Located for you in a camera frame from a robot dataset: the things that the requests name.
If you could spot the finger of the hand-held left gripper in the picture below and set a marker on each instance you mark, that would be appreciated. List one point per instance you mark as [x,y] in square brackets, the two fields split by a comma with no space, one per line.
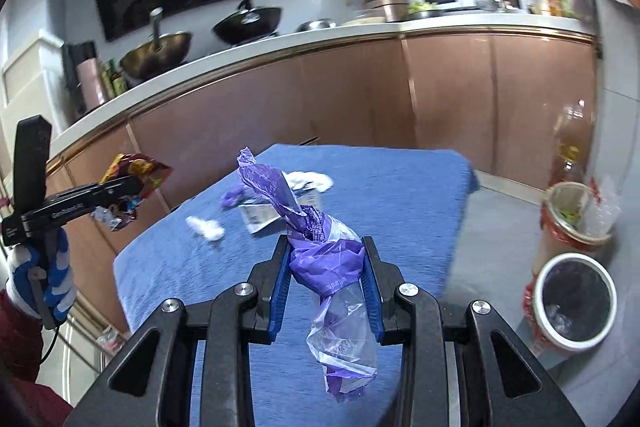
[120,189]

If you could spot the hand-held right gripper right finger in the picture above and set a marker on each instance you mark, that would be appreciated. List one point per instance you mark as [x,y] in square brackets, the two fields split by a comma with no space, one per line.
[372,302]

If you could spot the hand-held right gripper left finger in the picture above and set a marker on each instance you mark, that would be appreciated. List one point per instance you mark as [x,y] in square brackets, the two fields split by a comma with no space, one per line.
[280,292]

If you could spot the red snack wrapper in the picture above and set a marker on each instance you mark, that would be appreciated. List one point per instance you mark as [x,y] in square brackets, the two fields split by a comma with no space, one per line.
[145,172]

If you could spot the purple plastic wrapper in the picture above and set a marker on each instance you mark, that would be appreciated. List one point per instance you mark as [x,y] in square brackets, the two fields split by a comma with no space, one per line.
[325,257]

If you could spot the white rimmed blue bin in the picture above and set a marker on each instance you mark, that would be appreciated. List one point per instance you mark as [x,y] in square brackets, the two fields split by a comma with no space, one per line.
[575,297]

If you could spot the person's left forearm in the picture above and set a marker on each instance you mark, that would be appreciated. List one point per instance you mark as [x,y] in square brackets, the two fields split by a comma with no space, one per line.
[20,342]

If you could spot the person's left hand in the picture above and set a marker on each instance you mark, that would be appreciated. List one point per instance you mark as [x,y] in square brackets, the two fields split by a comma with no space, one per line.
[60,267]

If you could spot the white printed packet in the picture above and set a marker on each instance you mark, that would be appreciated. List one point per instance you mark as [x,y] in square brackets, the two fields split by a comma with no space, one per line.
[260,216]

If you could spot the white crumpled tissue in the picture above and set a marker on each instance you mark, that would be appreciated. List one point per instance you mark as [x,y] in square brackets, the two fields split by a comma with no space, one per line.
[206,228]
[312,181]

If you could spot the blue towel covered table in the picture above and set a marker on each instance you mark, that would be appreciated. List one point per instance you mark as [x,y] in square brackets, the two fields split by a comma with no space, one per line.
[400,207]

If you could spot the olive oil bottle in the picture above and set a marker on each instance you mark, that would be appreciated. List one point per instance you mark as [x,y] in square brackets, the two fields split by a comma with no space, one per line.
[118,82]

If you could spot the pink thermos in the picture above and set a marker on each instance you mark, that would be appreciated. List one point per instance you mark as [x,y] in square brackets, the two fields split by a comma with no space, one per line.
[91,77]

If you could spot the black knife holder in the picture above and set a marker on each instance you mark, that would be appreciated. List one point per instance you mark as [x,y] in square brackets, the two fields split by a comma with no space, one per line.
[70,77]

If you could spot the brass wok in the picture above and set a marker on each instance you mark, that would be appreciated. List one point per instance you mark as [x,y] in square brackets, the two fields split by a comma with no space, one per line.
[160,57]

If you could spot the small plastic packet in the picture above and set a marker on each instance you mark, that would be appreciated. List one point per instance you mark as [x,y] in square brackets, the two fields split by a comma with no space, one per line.
[110,339]

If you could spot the beige bucket with red bag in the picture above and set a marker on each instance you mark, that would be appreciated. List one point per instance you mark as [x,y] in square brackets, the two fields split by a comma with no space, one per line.
[555,237]

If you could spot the black wok with lid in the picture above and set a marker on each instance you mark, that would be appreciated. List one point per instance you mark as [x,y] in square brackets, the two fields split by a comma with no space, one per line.
[247,24]

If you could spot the clear plastic bag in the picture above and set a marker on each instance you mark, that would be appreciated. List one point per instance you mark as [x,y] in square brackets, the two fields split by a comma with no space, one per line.
[600,207]

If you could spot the steel bowl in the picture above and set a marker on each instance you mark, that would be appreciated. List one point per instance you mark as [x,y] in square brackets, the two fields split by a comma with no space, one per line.
[316,26]

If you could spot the large oil bottle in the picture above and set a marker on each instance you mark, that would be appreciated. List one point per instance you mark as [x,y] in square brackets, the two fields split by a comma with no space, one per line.
[572,137]

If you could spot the bowl of green vegetables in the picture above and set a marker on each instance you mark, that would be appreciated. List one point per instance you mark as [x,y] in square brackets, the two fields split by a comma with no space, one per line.
[424,9]

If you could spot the brown cooking pot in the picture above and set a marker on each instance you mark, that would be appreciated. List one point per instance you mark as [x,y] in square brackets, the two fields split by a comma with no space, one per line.
[385,4]

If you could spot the yellow sauce bottle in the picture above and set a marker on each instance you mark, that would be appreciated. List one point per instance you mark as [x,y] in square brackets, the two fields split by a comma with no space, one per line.
[555,2]

